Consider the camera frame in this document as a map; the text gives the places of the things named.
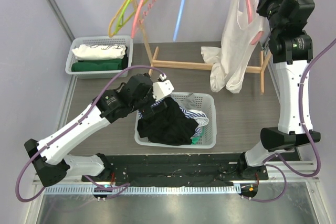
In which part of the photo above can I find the black tank top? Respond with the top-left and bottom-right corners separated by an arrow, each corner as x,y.
136,97 -> 200,146

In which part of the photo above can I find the grey tank top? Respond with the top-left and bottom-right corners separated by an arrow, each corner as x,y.
178,93 -> 197,110

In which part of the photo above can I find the blue striped tank top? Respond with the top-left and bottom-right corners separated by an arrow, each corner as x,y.
138,99 -> 211,142

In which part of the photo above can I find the green tank top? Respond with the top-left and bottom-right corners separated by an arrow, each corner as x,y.
191,136 -> 202,145

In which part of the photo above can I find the white tank top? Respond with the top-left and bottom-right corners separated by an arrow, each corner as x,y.
201,0 -> 265,93

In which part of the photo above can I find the light blue hanger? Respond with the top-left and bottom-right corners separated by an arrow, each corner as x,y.
173,0 -> 185,42

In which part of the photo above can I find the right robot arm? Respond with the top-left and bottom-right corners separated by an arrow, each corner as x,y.
237,0 -> 321,179

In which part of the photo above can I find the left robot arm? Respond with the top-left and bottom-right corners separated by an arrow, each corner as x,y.
24,73 -> 174,187

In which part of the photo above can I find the wooden clothes rack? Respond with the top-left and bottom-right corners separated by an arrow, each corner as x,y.
120,0 -> 270,93

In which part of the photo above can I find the white plastic basket centre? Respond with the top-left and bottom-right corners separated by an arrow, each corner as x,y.
134,92 -> 217,149

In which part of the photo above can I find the dark green folded cloth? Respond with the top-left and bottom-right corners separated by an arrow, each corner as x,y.
71,59 -> 122,72

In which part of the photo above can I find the white folded cloth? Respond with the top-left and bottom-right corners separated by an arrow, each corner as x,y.
71,44 -> 127,60

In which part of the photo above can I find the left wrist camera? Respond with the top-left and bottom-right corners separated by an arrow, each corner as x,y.
153,74 -> 174,101

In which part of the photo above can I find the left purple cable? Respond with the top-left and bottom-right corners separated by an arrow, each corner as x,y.
15,65 -> 167,202

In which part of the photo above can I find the white cable duct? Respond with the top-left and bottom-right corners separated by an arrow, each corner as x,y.
45,184 -> 241,195

